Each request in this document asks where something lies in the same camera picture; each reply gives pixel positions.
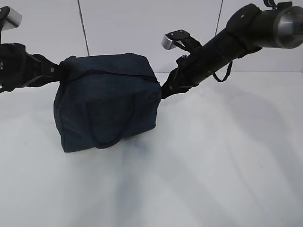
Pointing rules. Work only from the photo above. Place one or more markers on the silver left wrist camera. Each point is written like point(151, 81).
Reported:
point(9, 19)

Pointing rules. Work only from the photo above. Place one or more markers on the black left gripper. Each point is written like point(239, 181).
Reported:
point(19, 69)

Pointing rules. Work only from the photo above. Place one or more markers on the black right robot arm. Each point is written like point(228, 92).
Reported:
point(248, 31)

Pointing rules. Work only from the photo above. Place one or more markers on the dark navy lunch bag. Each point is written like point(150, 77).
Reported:
point(104, 99)

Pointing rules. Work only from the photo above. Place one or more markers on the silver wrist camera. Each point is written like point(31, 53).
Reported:
point(9, 19)
point(180, 39)

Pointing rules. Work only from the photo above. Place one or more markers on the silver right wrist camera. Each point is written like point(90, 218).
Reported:
point(180, 39)

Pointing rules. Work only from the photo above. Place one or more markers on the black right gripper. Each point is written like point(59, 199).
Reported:
point(181, 79)

